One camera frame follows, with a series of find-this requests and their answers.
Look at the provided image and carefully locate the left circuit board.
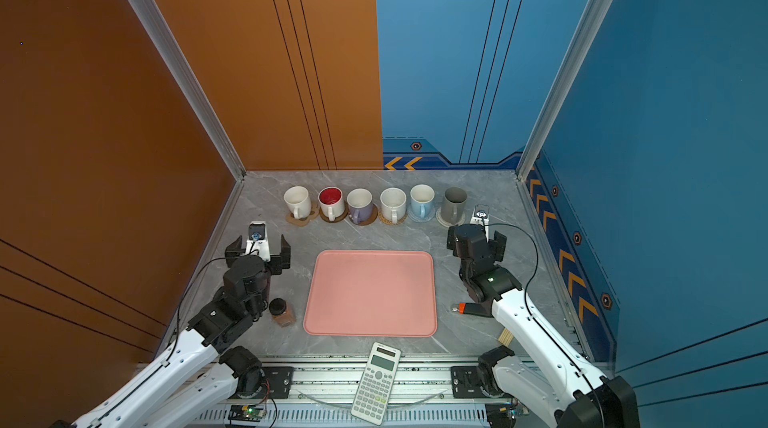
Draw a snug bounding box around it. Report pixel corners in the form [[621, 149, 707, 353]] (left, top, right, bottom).
[[227, 405, 268, 425]]

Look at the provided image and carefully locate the white calculator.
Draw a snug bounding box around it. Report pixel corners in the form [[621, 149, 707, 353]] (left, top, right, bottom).
[[351, 342, 402, 426]]

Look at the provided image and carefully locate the orange black utility knife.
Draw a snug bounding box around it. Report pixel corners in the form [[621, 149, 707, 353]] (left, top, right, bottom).
[[451, 303, 493, 318]]

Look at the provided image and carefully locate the glossy brown wooden coaster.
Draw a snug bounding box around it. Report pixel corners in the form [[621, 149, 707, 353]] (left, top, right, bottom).
[[348, 204, 379, 226]]

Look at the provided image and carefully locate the cork paw print coaster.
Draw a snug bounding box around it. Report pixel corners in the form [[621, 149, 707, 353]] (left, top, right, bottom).
[[285, 201, 321, 227]]

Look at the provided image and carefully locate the matte brown wooden coaster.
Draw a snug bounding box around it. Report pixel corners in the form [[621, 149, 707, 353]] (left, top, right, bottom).
[[319, 208, 349, 223]]

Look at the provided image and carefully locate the woven rattan coaster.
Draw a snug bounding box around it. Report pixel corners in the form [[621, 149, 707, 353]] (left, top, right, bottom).
[[378, 213, 407, 226]]

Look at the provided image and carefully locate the circuit board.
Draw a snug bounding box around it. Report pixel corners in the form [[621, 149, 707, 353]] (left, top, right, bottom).
[[227, 405, 268, 425], [484, 403, 529, 428]]

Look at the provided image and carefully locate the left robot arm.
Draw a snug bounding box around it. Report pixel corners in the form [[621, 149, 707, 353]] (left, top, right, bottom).
[[53, 238, 291, 427]]

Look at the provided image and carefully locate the light blue rope coaster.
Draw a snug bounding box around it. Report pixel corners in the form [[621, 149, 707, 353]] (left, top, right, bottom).
[[407, 208, 436, 223]]

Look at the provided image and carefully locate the red inside mug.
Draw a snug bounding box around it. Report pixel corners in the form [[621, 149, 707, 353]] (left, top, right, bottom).
[[318, 186, 346, 219]]

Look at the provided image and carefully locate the grey mug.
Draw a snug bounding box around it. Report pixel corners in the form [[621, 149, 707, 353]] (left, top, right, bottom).
[[440, 187, 468, 221]]

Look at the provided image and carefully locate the small wooden block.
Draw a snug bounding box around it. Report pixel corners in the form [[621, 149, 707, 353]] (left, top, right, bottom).
[[498, 329, 514, 347]]

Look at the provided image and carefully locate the aluminium frame post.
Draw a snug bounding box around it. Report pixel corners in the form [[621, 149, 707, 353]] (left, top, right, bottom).
[[515, 0, 614, 181], [127, 0, 246, 181]]

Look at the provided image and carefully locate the right circuit board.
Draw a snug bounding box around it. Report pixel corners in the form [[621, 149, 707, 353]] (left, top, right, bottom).
[[484, 403, 529, 428]]

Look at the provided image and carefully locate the aluminium frame post left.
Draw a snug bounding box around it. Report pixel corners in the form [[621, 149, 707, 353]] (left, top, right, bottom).
[[127, 0, 246, 181]]

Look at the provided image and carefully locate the light blue mug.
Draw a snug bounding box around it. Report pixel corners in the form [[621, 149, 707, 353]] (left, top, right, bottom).
[[410, 183, 435, 216]]

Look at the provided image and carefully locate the cream mug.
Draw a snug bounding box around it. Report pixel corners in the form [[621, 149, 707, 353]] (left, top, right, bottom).
[[380, 187, 407, 222]]

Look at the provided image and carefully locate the pink tray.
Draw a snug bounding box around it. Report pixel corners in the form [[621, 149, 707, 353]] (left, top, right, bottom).
[[303, 250, 438, 338]]

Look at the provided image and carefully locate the white mug purple handle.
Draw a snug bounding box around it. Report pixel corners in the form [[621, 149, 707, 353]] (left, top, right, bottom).
[[347, 188, 374, 225]]

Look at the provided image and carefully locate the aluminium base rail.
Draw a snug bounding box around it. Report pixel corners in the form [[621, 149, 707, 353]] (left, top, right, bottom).
[[149, 355, 625, 428]]

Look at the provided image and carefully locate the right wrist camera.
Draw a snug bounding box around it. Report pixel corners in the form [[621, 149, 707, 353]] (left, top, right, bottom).
[[470, 204, 490, 238]]

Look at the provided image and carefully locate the spice jar black lid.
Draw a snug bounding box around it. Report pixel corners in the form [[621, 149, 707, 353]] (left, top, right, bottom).
[[268, 297, 296, 327]]

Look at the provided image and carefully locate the aluminium frame post right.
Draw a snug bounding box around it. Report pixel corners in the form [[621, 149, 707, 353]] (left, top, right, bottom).
[[515, 0, 614, 181]]

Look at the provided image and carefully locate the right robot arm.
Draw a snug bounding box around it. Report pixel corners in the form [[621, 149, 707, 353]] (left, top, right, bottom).
[[446, 224, 640, 427]]

